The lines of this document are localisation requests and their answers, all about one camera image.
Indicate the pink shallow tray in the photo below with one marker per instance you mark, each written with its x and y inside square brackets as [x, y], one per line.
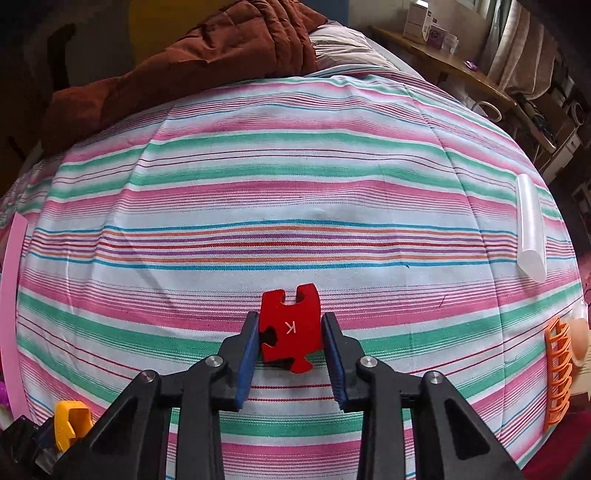
[11, 300]

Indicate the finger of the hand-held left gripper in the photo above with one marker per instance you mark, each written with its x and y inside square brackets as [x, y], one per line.
[47, 438]

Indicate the brown quilt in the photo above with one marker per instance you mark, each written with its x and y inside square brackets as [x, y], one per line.
[207, 50]

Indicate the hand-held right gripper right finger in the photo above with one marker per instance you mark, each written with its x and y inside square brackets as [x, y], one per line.
[334, 364]

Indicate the white box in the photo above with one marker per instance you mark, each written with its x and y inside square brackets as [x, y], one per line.
[415, 23]

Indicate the purple box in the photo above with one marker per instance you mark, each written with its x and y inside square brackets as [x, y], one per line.
[436, 34]

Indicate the grey yellow blue headboard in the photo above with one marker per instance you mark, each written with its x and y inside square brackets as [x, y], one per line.
[147, 23]

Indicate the red puzzle piece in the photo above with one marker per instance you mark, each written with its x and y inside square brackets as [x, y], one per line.
[291, 327]

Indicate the small clear cup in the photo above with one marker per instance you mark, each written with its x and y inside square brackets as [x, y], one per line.
[451, 44]

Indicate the orange comb clip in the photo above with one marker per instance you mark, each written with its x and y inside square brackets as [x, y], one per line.
[549, 341]

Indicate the dark patterned bundle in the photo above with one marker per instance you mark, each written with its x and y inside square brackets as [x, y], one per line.
[535, 115]

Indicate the cluttered shelf unit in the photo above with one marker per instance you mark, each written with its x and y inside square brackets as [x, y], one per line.
[568, 138]

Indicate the wooden side table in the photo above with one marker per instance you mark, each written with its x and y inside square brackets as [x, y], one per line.
[443, 60]

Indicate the beige ball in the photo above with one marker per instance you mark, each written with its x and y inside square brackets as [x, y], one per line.
[580, 339]

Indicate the pale pillow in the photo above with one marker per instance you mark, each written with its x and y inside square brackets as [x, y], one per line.
[351, 46]

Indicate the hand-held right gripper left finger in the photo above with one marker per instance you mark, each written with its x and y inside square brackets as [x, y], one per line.
[247, 364]

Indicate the translucent plastic tube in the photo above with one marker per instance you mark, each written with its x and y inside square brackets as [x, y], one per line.
[531, 230]

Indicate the long pinkish curtain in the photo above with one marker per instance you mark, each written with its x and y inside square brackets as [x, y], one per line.
[517, 46]

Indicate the small purple item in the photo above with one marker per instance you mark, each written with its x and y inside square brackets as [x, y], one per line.
[472, 65]

